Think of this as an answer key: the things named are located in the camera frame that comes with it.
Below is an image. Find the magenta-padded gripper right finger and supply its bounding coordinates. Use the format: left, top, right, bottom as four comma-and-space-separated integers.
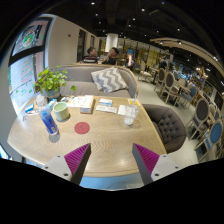
131, 143, 183, 186

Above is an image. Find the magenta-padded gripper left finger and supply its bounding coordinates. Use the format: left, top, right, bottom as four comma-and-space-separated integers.
42, 143, 92, 186

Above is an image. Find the clear bottle with blue label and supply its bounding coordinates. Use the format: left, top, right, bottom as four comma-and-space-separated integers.
35, 94, 60, 136

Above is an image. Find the flat round red coaster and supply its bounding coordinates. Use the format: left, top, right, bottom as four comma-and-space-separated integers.
73, 121, 91, 135

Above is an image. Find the dark tufted armchair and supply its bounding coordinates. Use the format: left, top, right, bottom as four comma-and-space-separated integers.
142, 103, 188, 154

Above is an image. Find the clear plastic cup with straw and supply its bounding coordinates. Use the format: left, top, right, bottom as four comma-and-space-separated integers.
123, 94, 140, 127

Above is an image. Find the pale green cup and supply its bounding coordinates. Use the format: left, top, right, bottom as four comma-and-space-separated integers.
53, 101, 71, 122

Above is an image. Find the white paper napkin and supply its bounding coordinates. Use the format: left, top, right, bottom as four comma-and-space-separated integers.
117, 104, 128, 116

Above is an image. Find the colourful printed leaflet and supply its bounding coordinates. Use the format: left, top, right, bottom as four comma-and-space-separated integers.
66, 95, 87, 108

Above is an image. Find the white leaflet with blue print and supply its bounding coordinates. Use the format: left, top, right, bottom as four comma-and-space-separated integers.
95, 98, 118, 114

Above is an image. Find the small blue white box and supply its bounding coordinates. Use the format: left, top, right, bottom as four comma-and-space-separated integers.
24, 103, 35, 114

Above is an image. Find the group of dining chairs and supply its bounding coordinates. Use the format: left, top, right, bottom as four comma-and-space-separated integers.
138, 66, 224, 161

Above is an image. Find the grey curved sofa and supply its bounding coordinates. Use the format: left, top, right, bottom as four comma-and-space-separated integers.
49, 63, 140, 99

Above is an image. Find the green potted plant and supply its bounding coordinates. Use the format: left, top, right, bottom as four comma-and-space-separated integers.
34, 65, 77, 101

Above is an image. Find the grey white chevron pillow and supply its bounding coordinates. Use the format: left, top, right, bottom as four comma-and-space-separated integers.
90, 67, 129, 94

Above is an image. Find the person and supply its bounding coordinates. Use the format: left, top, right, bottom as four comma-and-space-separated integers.
80, 46, 100, 64
125, 53, 136, 71
101, 46, 120, 66

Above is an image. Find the window with painted decals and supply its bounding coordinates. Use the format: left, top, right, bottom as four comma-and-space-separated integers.
7, 16, 54, 114

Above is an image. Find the group of ceiling lights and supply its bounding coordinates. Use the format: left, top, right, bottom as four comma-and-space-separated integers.
88, 1, 218, 63

